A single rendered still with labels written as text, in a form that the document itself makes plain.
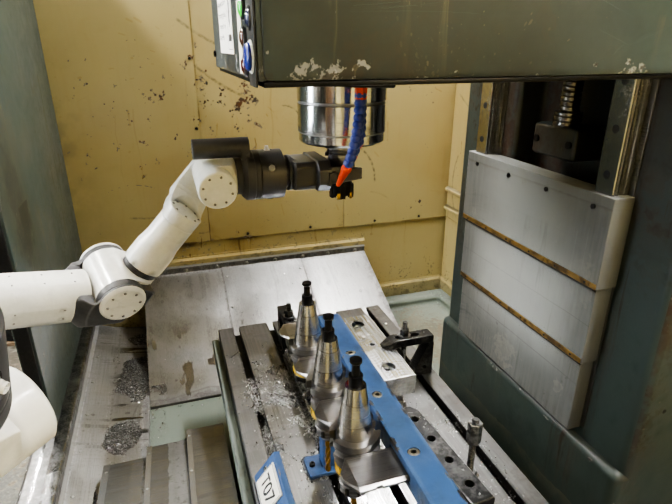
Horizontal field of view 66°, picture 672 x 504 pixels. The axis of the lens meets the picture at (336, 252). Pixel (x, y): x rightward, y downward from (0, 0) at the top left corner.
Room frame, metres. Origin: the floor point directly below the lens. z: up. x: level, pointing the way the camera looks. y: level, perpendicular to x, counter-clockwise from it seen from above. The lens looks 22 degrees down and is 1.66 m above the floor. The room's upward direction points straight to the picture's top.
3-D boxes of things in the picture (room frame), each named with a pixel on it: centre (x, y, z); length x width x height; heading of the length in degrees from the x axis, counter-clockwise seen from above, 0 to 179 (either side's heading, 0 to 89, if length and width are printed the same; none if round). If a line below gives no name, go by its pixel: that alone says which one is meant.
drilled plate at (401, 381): (1.06, -0.02, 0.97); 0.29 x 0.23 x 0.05; 18
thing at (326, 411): (0.56, -0.01, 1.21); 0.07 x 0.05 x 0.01; 108
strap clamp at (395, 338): (1.09, -0.17, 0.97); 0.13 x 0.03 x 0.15; 108
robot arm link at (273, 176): (0.93, 0.08, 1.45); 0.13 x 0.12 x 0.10; 19
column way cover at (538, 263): (1.10, -0.43, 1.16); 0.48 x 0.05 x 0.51; 18
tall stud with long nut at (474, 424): (0.77, -0.26, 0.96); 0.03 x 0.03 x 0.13
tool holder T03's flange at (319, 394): (0.61, 0.01, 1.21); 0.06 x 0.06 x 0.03
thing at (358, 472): (0.46, -0.04, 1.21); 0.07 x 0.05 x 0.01; 108
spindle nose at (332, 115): (0.97, -0.01, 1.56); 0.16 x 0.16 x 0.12
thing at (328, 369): (0.61, 0.01, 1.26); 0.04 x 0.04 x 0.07
